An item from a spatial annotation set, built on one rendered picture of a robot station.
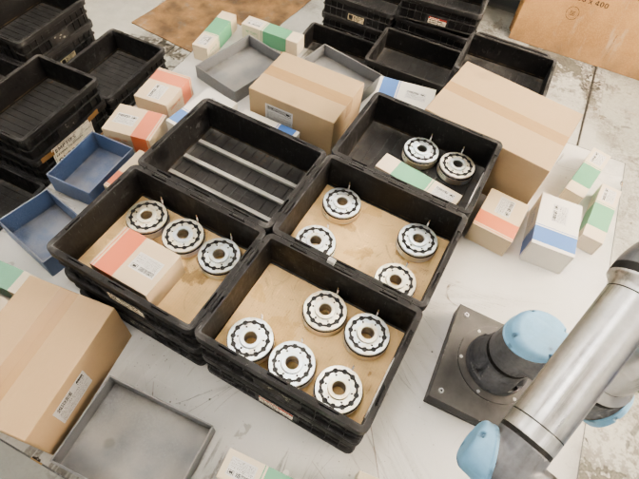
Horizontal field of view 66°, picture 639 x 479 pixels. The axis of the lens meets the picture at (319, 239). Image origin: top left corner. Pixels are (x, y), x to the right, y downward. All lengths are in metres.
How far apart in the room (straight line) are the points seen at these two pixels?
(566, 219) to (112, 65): 2.02
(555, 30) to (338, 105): 2.39
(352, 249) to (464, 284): 0.36
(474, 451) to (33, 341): 0.90
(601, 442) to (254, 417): 1.45
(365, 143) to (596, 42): 2.48
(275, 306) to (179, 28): 2.54
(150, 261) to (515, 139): 1.06
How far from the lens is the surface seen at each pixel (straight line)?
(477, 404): 1.26
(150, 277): 1.15
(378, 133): 1.55
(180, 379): 1.26
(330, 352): 1.13
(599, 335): 0.75
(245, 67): 1.95
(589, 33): 3.76
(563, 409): 0.73
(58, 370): 1.17
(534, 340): 1.10
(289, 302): 1.17
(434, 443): 1.25
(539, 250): 1.51
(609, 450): 2.27
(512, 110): 1.66
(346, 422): 0.98
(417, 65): 2.63
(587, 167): 1.82
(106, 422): 1.27
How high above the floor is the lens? 1.88
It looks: 56 degrees down
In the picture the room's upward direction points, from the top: 7 degrees clockwise
